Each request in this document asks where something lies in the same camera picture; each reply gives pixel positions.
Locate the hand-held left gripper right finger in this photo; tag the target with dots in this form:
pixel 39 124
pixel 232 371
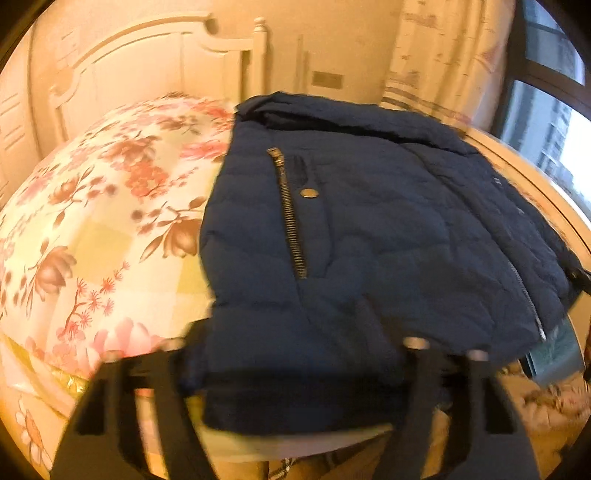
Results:
pixel 425 392

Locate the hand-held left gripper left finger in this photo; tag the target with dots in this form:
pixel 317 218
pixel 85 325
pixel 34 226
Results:
pixel 152 383

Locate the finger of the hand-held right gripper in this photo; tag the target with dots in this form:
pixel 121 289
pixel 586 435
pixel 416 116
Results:
pixel 582 279

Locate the navy puffer jacket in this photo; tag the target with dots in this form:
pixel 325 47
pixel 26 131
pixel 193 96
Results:
pixel 369 230

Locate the yellow bed sheet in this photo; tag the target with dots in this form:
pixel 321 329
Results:
pixel 46 392

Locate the white window sill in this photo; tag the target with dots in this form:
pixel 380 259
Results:
pixel 531 180

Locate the brown patterned cloth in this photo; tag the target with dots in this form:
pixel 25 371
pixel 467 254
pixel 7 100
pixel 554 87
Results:
pixel 545 406

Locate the dark framed window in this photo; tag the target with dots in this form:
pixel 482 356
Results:
pixel 554 129

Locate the floral quilt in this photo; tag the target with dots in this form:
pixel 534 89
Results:
pixel 92 230

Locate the sailboat print curtain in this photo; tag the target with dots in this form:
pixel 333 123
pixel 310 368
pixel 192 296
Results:
pixel 438 55

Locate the white wardrobe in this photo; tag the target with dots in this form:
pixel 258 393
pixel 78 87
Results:
pixel 11 120

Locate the white bed headboard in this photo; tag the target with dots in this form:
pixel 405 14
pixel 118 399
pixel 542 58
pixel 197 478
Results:
pixel 138 60

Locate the white lamp stand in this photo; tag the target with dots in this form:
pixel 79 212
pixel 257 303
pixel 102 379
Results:
pixel 301 64

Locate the wall outlet plate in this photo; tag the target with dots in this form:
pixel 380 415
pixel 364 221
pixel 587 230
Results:
pixel 327 80

